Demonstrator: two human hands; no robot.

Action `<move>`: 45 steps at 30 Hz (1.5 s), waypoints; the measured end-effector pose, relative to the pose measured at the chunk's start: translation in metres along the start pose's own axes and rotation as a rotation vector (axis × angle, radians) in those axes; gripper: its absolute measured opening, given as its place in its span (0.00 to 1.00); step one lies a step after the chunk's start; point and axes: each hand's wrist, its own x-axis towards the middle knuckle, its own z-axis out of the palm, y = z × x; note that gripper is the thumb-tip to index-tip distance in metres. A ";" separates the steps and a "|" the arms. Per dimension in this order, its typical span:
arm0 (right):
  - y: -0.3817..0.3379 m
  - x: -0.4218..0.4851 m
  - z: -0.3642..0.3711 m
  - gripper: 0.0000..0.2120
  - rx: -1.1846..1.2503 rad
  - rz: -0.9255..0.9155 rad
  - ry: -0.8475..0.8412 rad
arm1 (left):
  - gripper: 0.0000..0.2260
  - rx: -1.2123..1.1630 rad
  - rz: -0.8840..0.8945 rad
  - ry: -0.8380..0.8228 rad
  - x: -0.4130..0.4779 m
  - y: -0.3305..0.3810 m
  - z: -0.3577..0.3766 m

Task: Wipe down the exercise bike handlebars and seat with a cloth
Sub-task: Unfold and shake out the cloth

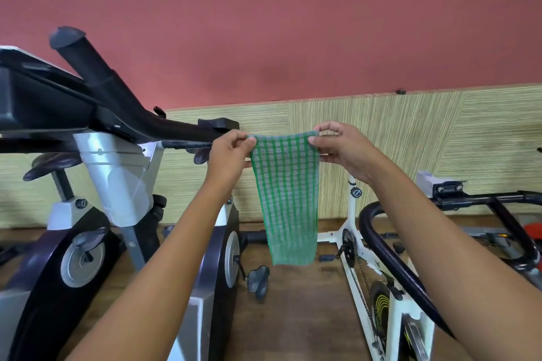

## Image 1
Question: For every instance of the person's right hand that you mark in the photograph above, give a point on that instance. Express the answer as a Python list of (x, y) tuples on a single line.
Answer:
[(351, 152)]

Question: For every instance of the person's left hand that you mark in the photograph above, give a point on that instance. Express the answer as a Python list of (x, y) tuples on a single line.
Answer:
[(227, 158)]

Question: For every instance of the green checkered cleaning cloth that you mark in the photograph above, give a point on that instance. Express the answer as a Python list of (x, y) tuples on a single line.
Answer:
[(290, 196)]

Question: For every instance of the white bike with yellow flywheel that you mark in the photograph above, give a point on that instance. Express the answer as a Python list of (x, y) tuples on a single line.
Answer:
[(377, 289)]

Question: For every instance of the red and grey spin bike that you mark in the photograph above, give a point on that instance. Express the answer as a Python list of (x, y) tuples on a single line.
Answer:
[(529, 238)]

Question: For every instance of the person's right forearm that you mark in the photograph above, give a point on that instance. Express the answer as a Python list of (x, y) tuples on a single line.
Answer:
[(457, 263)]

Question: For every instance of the person's left forearm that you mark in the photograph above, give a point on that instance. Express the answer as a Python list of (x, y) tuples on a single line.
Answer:
[(157, 289)]

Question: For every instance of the black and grey upright bike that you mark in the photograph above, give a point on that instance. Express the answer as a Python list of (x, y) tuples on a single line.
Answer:
[(51, 280), (127, 179)]

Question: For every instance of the black round fixture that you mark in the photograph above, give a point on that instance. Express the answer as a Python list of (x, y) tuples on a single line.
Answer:
[(401, 91)]

